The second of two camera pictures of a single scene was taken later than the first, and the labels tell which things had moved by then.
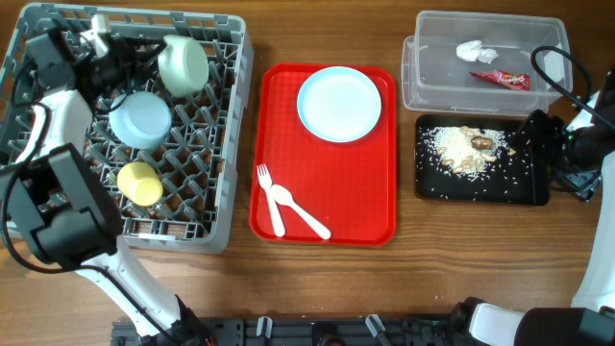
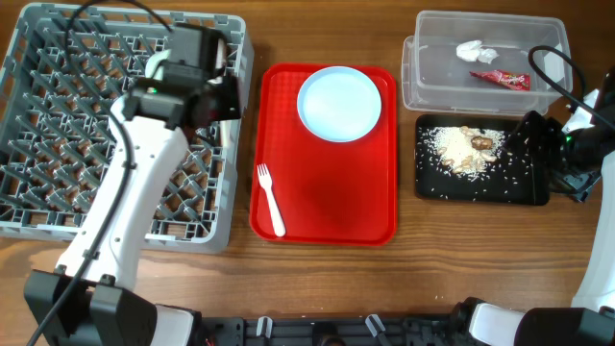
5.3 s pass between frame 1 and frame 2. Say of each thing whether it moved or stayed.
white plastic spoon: moved
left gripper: moved
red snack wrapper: stayed
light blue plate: stayed
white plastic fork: stayed
